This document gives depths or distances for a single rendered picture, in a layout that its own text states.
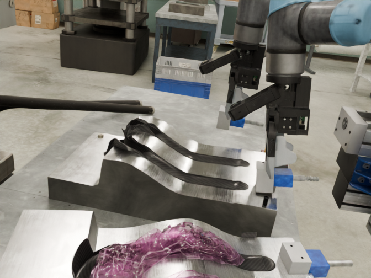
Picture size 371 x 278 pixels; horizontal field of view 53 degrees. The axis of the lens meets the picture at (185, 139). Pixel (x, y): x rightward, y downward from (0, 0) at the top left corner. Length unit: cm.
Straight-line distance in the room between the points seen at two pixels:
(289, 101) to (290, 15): 16
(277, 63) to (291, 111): 10
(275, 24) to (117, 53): 401
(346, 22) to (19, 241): 61
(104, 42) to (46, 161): 370
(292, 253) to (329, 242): 161
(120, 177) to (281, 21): 45
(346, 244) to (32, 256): 195
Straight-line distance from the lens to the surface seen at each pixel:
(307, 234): 230
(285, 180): 81
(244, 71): 100
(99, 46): 471
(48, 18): 730
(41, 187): 95
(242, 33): 98
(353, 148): 109
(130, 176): 79
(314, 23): 70
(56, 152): 110
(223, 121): 105
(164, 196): 79
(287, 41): 73
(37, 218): 67
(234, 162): 93
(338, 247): 229
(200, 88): 395
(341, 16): 67
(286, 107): 76
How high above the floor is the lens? 132
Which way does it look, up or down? 25 degrees down
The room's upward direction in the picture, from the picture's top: 7 degrees clockwise
